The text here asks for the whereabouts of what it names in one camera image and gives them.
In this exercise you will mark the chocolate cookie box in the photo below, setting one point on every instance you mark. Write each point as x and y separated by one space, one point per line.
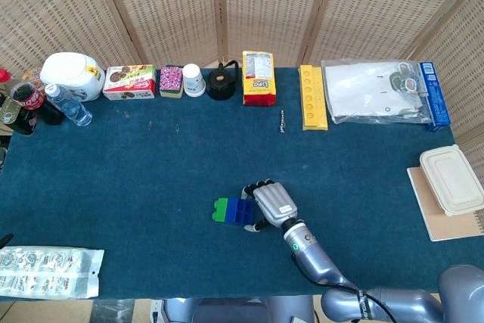
130 82

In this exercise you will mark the black kettle lid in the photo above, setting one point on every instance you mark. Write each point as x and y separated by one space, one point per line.
221 84

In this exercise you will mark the blue cardboard box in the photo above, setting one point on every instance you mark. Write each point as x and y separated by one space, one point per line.
436 100

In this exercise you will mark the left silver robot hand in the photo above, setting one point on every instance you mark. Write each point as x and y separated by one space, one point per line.
5 241

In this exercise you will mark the brown spiral notebook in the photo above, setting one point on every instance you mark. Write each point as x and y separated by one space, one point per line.
450 226

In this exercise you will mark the cola bottle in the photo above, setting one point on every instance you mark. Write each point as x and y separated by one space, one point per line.
36 101

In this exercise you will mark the pink yellow green sponge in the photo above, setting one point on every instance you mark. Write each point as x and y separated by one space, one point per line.
171 81

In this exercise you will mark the beige takeout container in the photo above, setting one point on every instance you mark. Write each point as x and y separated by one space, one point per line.
452 179

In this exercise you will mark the green toy block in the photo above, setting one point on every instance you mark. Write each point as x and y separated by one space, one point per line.
220 209

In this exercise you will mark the blue toy block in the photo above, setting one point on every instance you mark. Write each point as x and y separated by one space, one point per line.
238 211

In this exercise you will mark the woven rattan folding screen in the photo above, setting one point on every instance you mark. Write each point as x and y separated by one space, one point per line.
170 9

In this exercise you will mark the yellow tray with holes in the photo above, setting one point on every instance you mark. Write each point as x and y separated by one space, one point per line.
314 100

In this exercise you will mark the clear plastic bag with paper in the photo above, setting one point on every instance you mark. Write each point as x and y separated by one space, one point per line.
363 92

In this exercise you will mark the small metal bolt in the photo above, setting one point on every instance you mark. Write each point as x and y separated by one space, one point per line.
282 122

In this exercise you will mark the clear printed plastic package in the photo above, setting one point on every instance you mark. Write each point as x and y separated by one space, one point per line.
45 272

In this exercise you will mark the blue felt tablecloth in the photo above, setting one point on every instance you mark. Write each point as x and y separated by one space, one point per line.
170 171

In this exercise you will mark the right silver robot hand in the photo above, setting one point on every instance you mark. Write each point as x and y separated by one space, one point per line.
274 202

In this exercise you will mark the grey robot torso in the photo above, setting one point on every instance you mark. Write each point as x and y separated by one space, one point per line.
234 309

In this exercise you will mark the yellow red snack bag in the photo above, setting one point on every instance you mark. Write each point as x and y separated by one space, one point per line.
259 81

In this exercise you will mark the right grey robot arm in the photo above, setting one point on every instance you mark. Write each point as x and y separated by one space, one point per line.
317 262

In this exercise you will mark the white paper cup stack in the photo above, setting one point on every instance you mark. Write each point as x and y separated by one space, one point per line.
193 81

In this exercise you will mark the clear plastic water bottle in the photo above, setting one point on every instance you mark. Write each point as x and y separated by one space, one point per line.
72 109

